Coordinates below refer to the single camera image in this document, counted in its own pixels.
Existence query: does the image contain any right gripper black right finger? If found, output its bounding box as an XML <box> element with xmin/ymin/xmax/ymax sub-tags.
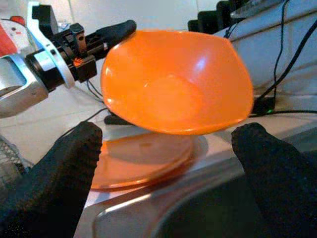
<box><xmin>231</xmin><ymin>122</ymin><xmax>317</xmax><ymax>238</ymax></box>

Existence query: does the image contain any orange plastic plate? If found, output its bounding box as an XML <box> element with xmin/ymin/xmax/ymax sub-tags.
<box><xmin>90</xmin><ymin>132</ymin><xmax>195</xmax><ymax>191</ymax></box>

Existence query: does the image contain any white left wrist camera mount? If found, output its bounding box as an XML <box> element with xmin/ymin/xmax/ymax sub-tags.
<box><xmin>26</xmin><ymin>1</ymin><xmax>76</xmax><ymax>89</ymax></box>

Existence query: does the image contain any thin black cable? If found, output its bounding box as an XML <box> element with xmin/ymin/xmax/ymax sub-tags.
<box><xmin>273</xmin><ymin>0</ymin><xmax>291</xmax><ymax>97</ymax></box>

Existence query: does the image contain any thick black cable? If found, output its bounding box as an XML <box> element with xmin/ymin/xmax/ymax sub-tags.
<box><xmin>259</xmin><ymin>23</ymin><xmax>317</xmax><ymax>100</ymax></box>

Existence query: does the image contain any stainless steel sink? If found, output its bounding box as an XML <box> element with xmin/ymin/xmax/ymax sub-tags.
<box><xmin>74</xmin><ymin>126</ymin><xmax>317</xmax><ymax>238</ymax></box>

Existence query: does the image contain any red white package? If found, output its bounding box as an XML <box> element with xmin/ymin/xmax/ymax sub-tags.
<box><xmin>0</xmin><ymin>15</ymin><xmax>32</xmax><ymax>58</ymax></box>

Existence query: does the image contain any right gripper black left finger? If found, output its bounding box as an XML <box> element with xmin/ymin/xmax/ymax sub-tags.
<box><xmin>0</xmin><ymin>121</ymin><xmax>103</xmax><ymax>238</ymax></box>

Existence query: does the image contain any long black cable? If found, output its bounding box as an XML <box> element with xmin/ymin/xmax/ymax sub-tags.
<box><xmin>250</xmin><ymin>110</ymin><xmax>317</xmax><ymax>118</ymax></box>

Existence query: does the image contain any orange plastic bowl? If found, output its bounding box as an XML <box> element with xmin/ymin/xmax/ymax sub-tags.
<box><xmin>100</xmin><ymin>29</ymin><xmax>255</xmax><ymax>136</ymax></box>

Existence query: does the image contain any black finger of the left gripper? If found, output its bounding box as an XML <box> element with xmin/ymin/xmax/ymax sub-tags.
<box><xmin>95</xmin><ymin>19</ymin><xmax>138</xmax><ymax>60</ymax></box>

